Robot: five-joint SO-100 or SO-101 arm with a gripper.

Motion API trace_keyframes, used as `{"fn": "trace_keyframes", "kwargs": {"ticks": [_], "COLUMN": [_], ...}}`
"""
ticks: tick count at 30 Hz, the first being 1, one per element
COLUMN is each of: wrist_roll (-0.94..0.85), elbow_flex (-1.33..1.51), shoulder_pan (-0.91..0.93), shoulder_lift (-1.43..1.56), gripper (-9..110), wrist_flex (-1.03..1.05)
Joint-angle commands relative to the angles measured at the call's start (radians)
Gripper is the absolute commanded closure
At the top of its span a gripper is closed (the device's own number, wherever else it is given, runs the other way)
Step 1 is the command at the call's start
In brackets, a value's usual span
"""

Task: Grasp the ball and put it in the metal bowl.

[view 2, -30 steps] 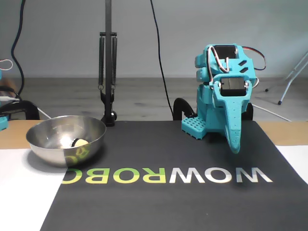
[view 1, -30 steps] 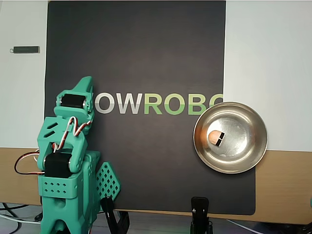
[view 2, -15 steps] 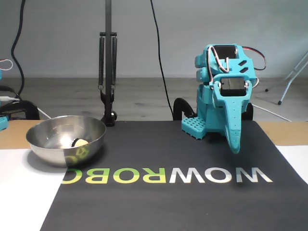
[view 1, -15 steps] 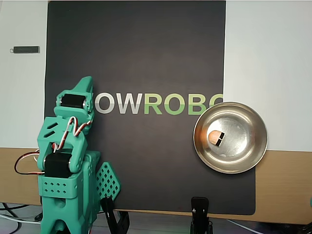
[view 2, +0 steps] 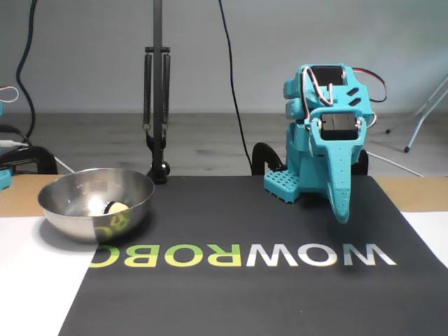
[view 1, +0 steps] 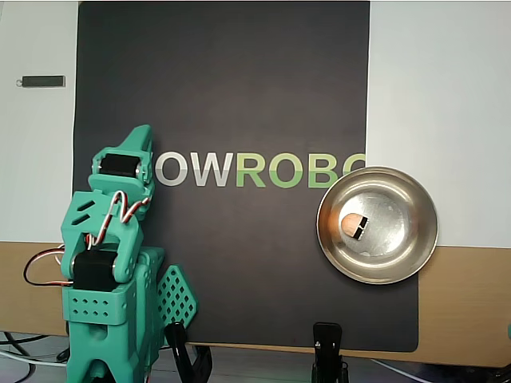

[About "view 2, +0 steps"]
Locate teal gripper with motor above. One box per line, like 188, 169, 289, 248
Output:
309, 108, 367, 225

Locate tan ball with black base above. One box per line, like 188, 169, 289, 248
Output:
104, 200, 130, 215

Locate metal bowl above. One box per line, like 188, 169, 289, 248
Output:
37, 167, 155, 245

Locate black table clamp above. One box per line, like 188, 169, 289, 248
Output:
251, 141, 286, 176
351, 148, 369, 176

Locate white metal stand legs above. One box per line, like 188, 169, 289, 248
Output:
384, 73, 448, 153

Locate white paper sheet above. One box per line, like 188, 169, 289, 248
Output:
398, 211, 448, 270
0, 215, 102, 336

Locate black mat with WOWROBO print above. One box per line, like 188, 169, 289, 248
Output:
57, 174, 448, 336

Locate black clamp, right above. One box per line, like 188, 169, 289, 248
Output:
142, 0, 172, 186

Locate white cable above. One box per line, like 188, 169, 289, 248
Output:
365, 111, 424, 178

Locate red white black gripper wire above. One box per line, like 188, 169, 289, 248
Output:
302, 65, 334, 106

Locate red white black shoulder wire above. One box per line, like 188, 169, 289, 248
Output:
352, 67, 389, 104

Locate thin black hanging cable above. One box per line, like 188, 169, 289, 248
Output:
218, 0, 253, 169

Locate thick dark hanging cable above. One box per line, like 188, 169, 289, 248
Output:
14, 0, 38, 148

